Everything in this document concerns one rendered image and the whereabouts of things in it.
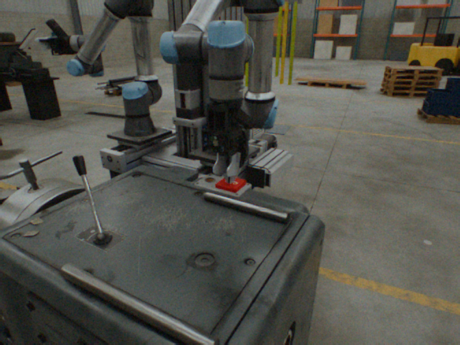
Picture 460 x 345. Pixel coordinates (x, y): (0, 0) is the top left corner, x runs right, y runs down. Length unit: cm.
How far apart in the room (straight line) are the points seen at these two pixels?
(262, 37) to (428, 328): 193
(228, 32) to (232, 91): 11
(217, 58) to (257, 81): 50
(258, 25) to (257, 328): 90
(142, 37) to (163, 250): 120
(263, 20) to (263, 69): 15
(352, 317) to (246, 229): 169
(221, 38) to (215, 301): 47
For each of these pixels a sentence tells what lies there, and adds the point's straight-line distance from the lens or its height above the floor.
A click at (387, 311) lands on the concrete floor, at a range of 237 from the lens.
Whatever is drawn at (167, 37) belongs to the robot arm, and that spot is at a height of 160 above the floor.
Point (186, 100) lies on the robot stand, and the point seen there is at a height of 134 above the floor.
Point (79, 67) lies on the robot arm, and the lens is 162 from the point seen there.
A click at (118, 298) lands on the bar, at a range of 49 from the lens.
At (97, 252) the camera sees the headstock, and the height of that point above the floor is 126.
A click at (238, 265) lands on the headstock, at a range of 54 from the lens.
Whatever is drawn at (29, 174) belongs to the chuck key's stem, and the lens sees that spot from 93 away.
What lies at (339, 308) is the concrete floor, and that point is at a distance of 228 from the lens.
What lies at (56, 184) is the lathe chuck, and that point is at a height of 124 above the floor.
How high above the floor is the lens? 161
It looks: 25 degrees down
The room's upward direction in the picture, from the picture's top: straight up
